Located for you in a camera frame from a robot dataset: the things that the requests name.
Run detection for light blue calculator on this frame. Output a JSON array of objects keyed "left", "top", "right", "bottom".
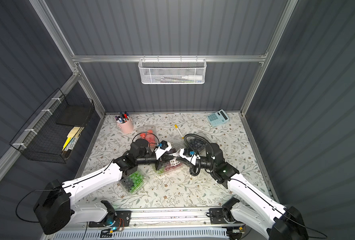
[{"left": 207, "top": 110, "right": 230, "bottom": 127}]

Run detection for white marker in basket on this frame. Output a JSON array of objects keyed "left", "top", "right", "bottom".
[{"left": 177, "top": 75, "right": 204, "bottom": 83}]

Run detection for black notebook in basket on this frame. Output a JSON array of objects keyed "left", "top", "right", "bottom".
[{"left": 55, "top": 106, "right": 94, "bottom": 127}]

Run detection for clear box red green grapes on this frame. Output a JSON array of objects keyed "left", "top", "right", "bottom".
[{"left": 152, "top": 156, "right": 183, "bottom": 175}]

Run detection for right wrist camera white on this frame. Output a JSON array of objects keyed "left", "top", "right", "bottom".
[{"left": 176, "top": 149, "right": 201, "bottom": 166}]

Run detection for clear box green black grapes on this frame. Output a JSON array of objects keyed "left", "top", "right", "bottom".
[{"left": 119, "top": 171, "right": 148, "bottom": 195}]

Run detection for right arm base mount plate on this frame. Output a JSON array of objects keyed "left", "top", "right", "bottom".
[{"left": 206, "top": 208, "right": 244, "bottom": 225}]

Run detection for clear box blueberries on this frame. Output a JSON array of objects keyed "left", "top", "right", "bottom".
[{"left": 183, "top": 132, "right": 209, "bottom": 153}]

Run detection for yellow sticky notes pad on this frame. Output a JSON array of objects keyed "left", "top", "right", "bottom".
[{"left": 62, "top": 127, "right": 84, "bottom": 151}]

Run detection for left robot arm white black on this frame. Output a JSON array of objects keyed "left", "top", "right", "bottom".
[{"left": 33, "top": 139, "right": 171, "bottom": 235}]

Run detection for clear box red peaches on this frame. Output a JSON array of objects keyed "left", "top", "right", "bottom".
[{"left": 134, "top": 125, "right": 158, "bottom": 151}]

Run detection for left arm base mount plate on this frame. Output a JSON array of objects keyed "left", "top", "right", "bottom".
[{"left": 88, "top": 211, "right": 132, "bottom": 228}]

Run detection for yellow capped white marker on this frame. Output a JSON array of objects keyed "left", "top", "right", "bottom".
[{"left": 174, "top": 125, "right": 184, "bottom": 139}]

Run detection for white wire mesh basket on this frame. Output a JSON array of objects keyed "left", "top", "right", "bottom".
[{"left": 138, "top": 59, "right": 207, "bottom": 85}]

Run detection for aluminium front rail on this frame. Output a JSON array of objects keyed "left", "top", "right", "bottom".
[{"left": 45, "top": 206, "right": 289, "bottom": 230}]

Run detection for pink pen cup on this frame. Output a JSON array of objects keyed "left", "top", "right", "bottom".
[{"left": 116, "top": 118, "right": 134, "bottom": 135}]

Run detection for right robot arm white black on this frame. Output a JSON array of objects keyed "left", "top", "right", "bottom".
[{"left": 177, "top": 144, "right": 309, "bottom": 240}]

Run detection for black wire wall basket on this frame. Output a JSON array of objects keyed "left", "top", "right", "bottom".
[{"left": 9, "top": 91, "right": 95, "bottom": 164}]

